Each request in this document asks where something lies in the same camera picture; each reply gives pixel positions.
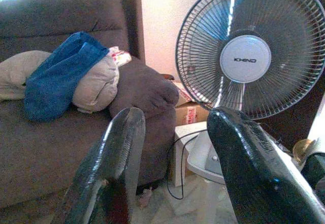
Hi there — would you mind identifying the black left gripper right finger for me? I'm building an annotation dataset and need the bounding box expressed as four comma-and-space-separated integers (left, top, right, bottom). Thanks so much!
207, 106, 325, 224

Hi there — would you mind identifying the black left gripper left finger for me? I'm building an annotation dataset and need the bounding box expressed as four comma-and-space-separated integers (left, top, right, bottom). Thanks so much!
52, 106, 147, 224

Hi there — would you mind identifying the dark brown fabric sofa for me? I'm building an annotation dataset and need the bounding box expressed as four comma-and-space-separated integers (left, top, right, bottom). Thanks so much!
0, 0, 180, 224

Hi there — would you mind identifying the shiny gold round object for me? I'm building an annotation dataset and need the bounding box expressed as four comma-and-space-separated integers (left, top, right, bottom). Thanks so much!
293, 139, 320, 164

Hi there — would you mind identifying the white side table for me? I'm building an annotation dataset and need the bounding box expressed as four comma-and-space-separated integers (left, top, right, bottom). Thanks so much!
174, 121, 224, 187

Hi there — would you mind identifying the grey quilted comforter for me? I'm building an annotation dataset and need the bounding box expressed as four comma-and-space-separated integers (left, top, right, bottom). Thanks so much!
0, 50, 120, 113

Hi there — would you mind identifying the brown cardboard box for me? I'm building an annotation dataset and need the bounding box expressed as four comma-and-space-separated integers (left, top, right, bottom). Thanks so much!
165, 74, 216, 127

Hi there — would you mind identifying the blue towel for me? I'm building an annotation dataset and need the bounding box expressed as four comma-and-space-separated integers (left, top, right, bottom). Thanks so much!
24, 31, 110, 122

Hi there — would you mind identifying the white red printed cloth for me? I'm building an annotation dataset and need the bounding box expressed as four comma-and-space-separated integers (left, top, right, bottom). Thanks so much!
108, 46, 132, 67

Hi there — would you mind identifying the grey white table fan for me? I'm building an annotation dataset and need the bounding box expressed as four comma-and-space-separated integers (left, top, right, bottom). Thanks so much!
175, 0, 325, 185

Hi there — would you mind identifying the black power cable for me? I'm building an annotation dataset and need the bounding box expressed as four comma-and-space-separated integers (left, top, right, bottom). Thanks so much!
166, 129, 208, 200

